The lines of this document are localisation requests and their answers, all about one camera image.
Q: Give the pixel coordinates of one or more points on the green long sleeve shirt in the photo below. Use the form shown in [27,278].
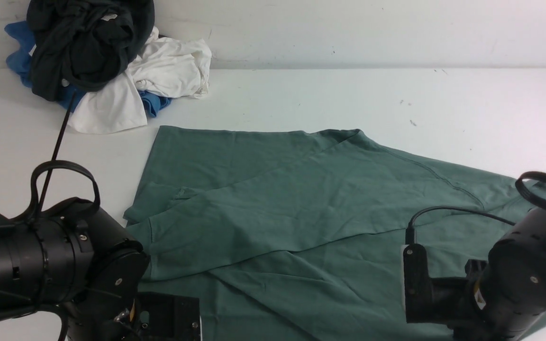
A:
[294,236]

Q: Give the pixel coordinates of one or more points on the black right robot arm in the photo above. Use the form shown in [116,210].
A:
[509,296]

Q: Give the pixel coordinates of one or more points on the left robot arm Piper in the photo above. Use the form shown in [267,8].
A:
[85,269]

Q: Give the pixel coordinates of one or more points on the white crumpled shirt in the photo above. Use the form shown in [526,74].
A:
[164,69]

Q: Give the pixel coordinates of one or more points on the dark grey crumpled garment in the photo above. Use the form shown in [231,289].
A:
[87,43]

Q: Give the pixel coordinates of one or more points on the blue crumpled garment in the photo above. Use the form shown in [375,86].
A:
[68,95]

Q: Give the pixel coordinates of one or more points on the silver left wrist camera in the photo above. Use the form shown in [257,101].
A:
[164,317]

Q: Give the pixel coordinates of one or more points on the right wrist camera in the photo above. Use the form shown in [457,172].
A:
[426,299]

